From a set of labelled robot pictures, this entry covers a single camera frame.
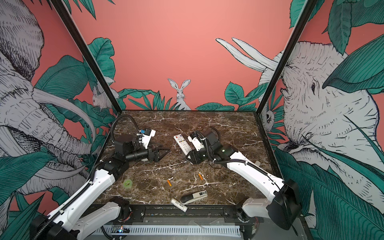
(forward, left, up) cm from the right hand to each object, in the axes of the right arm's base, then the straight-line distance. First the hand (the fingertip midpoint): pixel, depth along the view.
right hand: (187, 154), depth 74 cm
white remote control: (+6, +3, +1) cm, 6 cm away
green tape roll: (-9, +35, -19) cm, 41 cm away
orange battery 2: (-4, -7, -20) cm, 22 cm away
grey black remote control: (-17, 0, -14) cm, 22 cm away
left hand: (+2, +11, +5) cm, 12 cm away
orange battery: (-8, +11, -19) cm, 23 cm away
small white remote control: (-20, +4, -18) cm, 27 cm away
